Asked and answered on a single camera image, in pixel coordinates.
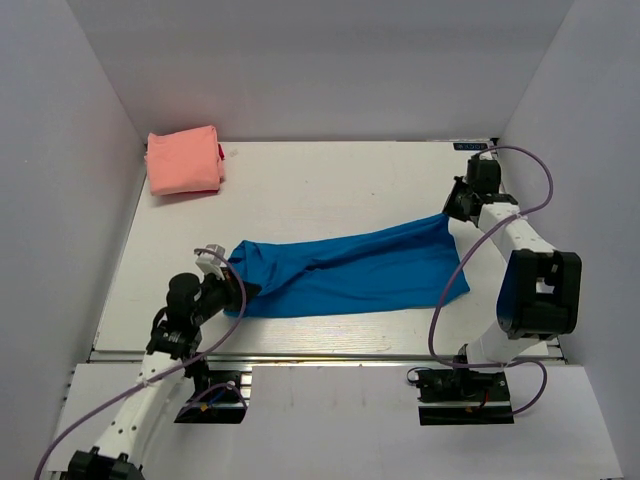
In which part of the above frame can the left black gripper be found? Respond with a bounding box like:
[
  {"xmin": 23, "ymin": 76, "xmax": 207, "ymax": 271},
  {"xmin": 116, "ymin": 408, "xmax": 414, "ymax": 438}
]
[{"xmin": 192, "ymin": 266, "xmax": 262, "ymax": 326}]

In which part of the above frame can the blue t shirt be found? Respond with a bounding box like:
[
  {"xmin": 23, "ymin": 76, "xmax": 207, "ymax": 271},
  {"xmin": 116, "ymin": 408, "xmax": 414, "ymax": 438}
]
[{"xmin": 229, "ymin": 214, "xmax": 470, "ymax": 318}]

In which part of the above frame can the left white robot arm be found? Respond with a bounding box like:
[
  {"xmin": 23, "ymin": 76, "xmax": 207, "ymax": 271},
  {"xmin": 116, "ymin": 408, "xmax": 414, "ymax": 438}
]
[{"xmin": 67, "ymin": 268, "xmax": 261, "ymax": 479}]

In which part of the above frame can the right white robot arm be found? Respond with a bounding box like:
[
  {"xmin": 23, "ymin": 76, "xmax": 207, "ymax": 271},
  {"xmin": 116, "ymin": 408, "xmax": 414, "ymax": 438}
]
[{"xmin": 443, "ymin": 153, "xmax": 582, "ymax": 399}]

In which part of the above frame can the blue table label sticker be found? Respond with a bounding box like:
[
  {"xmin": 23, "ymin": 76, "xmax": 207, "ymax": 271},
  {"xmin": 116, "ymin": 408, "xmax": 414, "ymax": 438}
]
[{"xmin": 453, "ymin": 142, "xmax": 488, "ymax": 151}]

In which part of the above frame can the folded pink t shirt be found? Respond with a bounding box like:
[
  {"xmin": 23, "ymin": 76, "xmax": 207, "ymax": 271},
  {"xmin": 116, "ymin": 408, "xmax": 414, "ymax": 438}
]
[{"xmin": 145, "ymin": 125, "xmax": 225, "ymax": 197}]

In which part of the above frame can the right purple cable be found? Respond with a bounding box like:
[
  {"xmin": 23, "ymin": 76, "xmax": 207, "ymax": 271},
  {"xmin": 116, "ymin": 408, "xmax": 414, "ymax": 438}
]
[{"xmin": 428, "ymin": 145, "xmax": 555, "ymax": 416}]

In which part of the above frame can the purple cable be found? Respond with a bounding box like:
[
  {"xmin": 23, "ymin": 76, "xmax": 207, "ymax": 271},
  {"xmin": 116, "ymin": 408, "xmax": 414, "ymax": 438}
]
[
  {"xmin": 33, "ymin": 247, "xmax": 248, "ymax": 480},
  {"xmin": 428, "ymin": 145, "xmax": 555, "ymax": 416}
]

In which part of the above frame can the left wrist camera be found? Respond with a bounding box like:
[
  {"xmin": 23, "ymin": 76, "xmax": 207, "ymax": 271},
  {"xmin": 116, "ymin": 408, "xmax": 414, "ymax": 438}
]
[{"xmin": 194, "ymin": 244, "xmax": 225, "ymax": 279}]

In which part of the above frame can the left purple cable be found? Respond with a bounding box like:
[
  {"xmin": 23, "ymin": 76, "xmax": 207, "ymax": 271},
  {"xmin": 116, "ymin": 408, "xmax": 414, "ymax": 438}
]
[{"xmin": 33, "ymin": 247, "xmax": 248, "ymax": 480}]

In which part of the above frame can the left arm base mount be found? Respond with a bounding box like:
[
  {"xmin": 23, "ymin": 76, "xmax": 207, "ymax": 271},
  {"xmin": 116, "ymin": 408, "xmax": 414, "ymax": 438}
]
[{"xmin": 174, "ymin": 369, "xmax": 251, "ymax": 425}]

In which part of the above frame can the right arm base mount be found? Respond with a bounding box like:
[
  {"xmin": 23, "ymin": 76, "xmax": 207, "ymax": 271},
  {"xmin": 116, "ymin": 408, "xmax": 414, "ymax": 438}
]
[{"xmin": 406, "ymin": 367, "xmax": 514, "ymax": 426}]

